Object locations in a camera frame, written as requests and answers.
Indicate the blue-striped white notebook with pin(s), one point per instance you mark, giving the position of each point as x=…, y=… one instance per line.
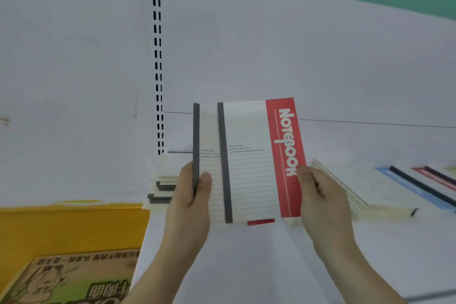
x=409, y=188

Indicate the person's right hand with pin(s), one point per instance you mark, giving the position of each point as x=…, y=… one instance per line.
x=327, y=214

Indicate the white metal shelf board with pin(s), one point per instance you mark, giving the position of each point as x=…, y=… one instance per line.
x=249, y=261

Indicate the white slotted shelf upright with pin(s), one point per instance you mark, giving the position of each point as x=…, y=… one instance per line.
x=157, y=65

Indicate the person's left forearm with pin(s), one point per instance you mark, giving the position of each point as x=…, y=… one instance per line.
x=160, y=275

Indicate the white shelf back panel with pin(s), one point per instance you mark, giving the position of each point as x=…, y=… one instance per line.
x=285, y=47

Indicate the yellow-striped white notebook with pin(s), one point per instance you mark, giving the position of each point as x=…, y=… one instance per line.
x=451, y=169

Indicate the green printed cardboard box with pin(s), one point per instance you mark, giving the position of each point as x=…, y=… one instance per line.
x=71, y=279

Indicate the person's right forearm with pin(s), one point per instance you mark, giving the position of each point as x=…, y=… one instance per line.
x=363, y=279

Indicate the person's left hand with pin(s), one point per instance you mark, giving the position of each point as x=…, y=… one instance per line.
x=185, y=218

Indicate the stack of cream notebooks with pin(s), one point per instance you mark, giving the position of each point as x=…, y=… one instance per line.
x=363, y=186

